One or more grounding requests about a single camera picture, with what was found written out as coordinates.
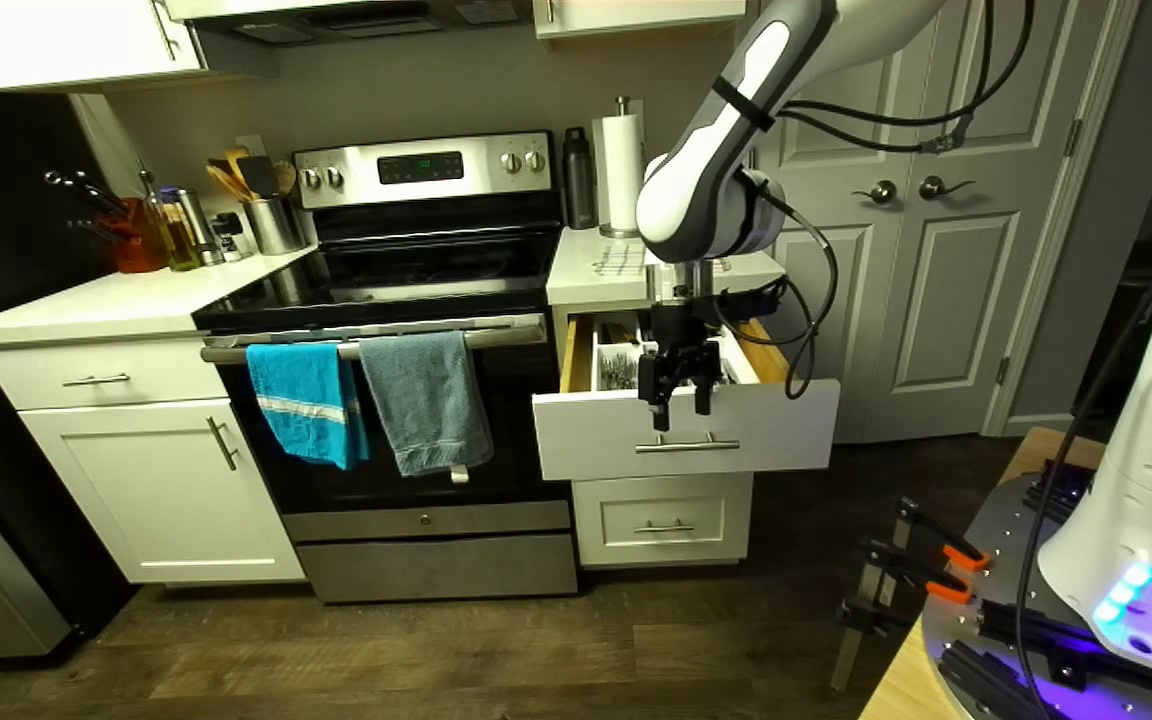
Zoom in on black water bottle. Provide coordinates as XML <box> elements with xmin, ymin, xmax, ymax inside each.
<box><xmin>562</xmin><ymin>128</ymin><xmax>595</xmax><ymax>230</ymax></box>

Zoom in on white upper left cabinet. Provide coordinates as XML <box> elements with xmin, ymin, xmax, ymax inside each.
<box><xmin>0</xmin><ymin>0</ymin><xmax>203</xmax><ymax>91</ymax></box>

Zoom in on stainless steel electric stove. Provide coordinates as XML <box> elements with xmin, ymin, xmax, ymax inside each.
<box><xmin>196</xmin><ymin>128</ymin><xmax>579</xmax><ymax>603</ymax></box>

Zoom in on utensil holder with utensils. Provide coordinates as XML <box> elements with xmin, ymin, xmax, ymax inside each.
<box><xmin>206</xmin><ymin>151</ymin><xmax>302</xmax><ymax>256</ymax></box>

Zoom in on red container on counter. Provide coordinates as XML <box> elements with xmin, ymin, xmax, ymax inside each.
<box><xmin>100</xmin><ymin>200</ymin><xmax>168</xmax><ymax>272</ymax></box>

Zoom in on white narrow countertop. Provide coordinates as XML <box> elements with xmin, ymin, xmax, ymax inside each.
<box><xmin>544</xmin><ymin>230</ymin><xmax>784</xmax><ymax>310</ymax></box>

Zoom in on white cutlery tray organizer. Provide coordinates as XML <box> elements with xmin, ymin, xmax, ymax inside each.
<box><xmin>591</xmin><ymin>315</ymin><xmax>754</xmax><ymax>393</ymax></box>

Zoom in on white lower small drawer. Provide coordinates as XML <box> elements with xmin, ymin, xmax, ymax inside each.
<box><xmin>570</xmin><ymin>477</ymin><xmax>750</xmax><ymax>568</ymax></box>

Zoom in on bright blue striped towel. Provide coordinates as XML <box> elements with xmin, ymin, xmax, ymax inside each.
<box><xmin>244</xmin><ymin>344</ymin><xmax>370</xmax><ymax>472</ymax></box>

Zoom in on orange-handled black clamp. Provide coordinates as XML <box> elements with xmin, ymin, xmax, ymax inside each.
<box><xmin>854</xmin><ymin>498</ymin><xmax>993</xmax><ymax>625</ymax></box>
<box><xmin>826</xmin><ymin>541</ymin><xmax>993</xmax><ymax>691</ymax></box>

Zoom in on grey-blue hanging towel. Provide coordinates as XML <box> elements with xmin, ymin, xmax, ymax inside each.
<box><xmin>359</xmin><ymin>332</ymin><xmax>495</xmax><ymax>477</ymax></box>

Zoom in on white kitchen drawer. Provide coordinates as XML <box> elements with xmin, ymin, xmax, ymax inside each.
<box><xmin>532</xmin><ymin>315</ymin><xmax>840</xmax><ymax>479</ymax></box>

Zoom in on white left base cabinet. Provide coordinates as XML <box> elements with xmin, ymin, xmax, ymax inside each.
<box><xmin>0</xmin><ymin>337</ymin><xmax>300</xmax><ymax>584</ymax></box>

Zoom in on white double closet door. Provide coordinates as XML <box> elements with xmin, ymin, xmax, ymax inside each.
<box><xmin>754</xmin><ymin>0</ymin><xmax>1085</xmax><ymax>446</ymax></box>

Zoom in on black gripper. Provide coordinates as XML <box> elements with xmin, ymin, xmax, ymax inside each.
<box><xmin>643</xmin><ymin>302</ymin><xmax>721</xmax><ymax>433</ymax></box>

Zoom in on black thick robot cable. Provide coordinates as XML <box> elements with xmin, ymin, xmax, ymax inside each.
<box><xmin>1019</xmin><ymin>133</ymin><xmax>1152</xmax><ymax>720</ymax></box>

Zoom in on white paper towel roll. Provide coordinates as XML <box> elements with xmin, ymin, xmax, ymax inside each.
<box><xmin>595</xmin><ymin>102</ymin><xmax>640</xmax><ymax>238</ymax></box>

